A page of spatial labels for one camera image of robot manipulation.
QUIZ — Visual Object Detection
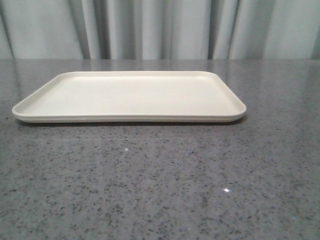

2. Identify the cream rectangular plastic tray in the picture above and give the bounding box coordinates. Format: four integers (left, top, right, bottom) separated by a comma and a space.
12, 71, 247, 123

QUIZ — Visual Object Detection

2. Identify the grey-green pleated curtain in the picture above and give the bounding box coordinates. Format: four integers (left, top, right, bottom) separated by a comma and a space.
0, 0, 320, 60

